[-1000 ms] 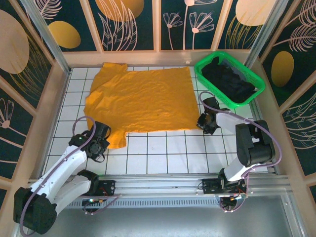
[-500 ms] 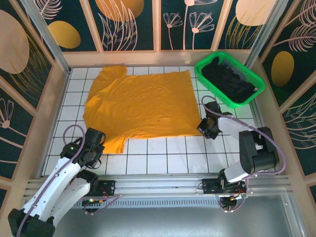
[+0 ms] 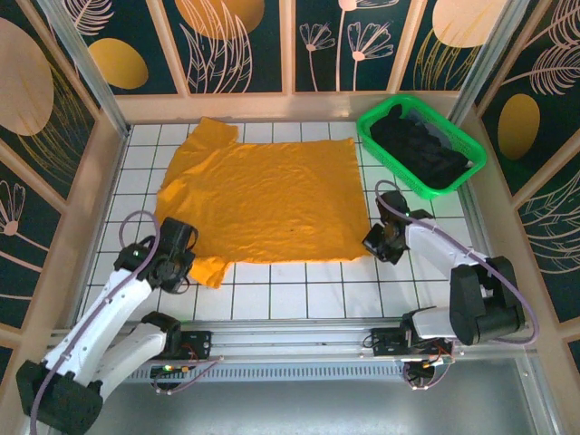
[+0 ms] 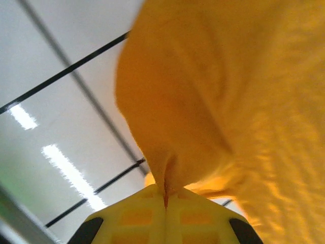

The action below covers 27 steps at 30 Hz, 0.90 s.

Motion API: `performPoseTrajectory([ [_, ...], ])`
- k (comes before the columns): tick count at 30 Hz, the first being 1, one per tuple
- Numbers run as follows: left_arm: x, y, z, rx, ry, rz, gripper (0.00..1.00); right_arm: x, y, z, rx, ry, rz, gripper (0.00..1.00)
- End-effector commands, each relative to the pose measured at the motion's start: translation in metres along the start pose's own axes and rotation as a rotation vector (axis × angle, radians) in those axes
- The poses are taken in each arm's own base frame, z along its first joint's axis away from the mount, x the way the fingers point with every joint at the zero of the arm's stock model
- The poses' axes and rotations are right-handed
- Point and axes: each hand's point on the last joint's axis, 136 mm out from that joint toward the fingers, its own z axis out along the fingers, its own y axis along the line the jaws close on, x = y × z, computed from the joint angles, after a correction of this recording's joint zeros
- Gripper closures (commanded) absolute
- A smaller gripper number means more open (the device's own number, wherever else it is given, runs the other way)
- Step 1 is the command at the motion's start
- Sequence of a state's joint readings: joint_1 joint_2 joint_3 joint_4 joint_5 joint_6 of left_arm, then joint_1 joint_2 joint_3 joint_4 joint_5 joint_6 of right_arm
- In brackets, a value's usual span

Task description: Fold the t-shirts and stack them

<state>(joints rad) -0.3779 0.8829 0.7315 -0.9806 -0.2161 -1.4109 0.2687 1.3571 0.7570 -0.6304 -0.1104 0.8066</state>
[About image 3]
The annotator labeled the orange t-shirt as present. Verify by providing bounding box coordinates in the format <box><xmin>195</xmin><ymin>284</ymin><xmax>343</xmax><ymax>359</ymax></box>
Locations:
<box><xmin>155</xmin><ymin>116</ymin><xmax>369</xmax><ymax>290</ymax></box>

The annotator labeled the black t-shirt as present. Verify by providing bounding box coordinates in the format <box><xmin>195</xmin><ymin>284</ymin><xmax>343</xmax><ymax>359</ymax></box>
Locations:
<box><xmin>369</xmin><ymin>103</ymin><xmax>470</xmax><ymax>189</ymax></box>

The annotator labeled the left controller circuit board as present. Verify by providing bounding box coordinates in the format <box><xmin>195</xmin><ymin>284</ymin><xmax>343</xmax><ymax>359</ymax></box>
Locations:
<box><xmin>151</xmin><ymin>363</ymin><xmax>194</xmax><ymax>377</ymax></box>

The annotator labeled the grey-blue t-shirt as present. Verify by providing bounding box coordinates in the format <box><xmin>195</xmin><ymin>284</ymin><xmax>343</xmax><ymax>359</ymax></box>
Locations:
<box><xmin>405</xmin><ymin>111</ymin><xmax>454</xmax><ymax>149</ymax></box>

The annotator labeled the green plastic basket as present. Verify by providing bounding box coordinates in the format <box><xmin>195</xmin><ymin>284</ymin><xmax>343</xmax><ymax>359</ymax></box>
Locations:
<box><xmin>355</xmin><ymin>93</ymin><xmax>488</xmax><ymax>201</ymax></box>

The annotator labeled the grey metal shelf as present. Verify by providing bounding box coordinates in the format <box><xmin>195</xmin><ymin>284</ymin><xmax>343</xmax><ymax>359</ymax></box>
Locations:
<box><xmin>26</xmin><ymin>357</ymin><xmax>563</xmax><ymax>435</ymax></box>

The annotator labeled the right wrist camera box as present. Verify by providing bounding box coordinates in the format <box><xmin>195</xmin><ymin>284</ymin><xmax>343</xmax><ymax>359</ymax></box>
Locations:
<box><xmin>361</xmin><ymin>224</ymin><xmax>387</xmax><ymax>260</ymax></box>

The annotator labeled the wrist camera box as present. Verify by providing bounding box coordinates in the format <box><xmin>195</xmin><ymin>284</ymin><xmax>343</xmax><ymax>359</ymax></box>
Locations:
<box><xmin>361</xmin><ymin>224</ymin><xmax>387</xmax><ymax>260</ymax></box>
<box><xmin>158</xmin><ymin>216</ymin><xmax>199</xmax><ymax>253</ymax></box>

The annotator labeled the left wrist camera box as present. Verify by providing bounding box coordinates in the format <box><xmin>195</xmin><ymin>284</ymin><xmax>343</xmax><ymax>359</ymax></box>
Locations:
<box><xmin>158</xmin><ymin>216</ymin><xmax>199</xmax><ymax>253</ymax></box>

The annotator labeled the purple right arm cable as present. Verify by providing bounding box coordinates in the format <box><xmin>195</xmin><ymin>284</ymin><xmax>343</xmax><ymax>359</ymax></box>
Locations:
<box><xmin>374</xmin><ymin>179</ymin><xmax>540</xmax><ymax>345</ymax></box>

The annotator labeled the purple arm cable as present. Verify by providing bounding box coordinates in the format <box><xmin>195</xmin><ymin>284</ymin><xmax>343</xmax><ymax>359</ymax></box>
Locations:
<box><xmin>374</xmin><ymin>179</ymin><xmax>540</xmax><ymax>345</ymax></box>
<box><xmin>29</xmin><ymin>210</ymin><xmax>160</xmax><ymax>435</ymax></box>

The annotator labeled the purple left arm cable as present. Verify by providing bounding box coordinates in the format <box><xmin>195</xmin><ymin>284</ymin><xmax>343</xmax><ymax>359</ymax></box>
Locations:
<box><xmin>29</xmin><ymin>210</ymin><xmax>160</xmax><ymax>435</ymax></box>

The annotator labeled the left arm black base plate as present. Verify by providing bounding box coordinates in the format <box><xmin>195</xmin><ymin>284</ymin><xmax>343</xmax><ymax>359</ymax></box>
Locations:
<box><xmin>171</xmin><ymin>330</ymin><xmax>214</xmax><ymax>362</ymax></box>

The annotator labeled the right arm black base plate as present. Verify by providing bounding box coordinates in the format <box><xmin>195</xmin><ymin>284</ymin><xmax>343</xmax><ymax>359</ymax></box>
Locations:
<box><xmin>364</xmin><ymin>325</ymin><xmax>454</xmax><ymax>359</ymax></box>

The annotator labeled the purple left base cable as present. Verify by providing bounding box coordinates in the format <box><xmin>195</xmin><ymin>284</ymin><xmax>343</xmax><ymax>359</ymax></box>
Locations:
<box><xmin>151</xmin><ymin>355</ymin><xmax>226</xmax><ymax>396</ymax></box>

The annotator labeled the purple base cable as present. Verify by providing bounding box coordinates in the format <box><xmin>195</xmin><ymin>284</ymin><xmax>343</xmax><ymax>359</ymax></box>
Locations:
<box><xmin>151</xmin><ymin>355</ymin><xmax>226</xmax><ymax>396</ymax></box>
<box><xmin>402</xmin><ymin>337</ymin><xmax>459</xmax><ymax>392</ymax></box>

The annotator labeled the aluminium mounting rail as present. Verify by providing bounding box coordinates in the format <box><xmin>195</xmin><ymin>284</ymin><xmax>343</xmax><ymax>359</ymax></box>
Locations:
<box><xmin>43</xmin><ymin>319</ymin><xmax>534</xmax><ymax>364</ymax></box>

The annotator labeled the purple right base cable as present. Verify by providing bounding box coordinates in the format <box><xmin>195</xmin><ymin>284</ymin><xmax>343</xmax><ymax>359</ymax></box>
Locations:
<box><xmin>402</xmin><ymin>337</ymin><xmax>459</xmax><ymax>392</ymax></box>

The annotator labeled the perforated grey cable duct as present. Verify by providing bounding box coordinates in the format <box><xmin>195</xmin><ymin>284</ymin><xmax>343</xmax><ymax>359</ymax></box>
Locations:
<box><xmin>121</xmin><ymin>364</ymin><xmax>409</xmax><ymax>385</ymax></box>

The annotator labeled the aluminium frame post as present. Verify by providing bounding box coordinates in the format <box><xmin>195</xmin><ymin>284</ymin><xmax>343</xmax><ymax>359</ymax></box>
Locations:
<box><xmin>35</xmin><ymin>0</ymin><xmax>133</xmax><ymax>138</ymax></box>
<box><xmin>446</xmin><ymin>0</ymin><xmax>532</xmax><ymax>132</ymax></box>

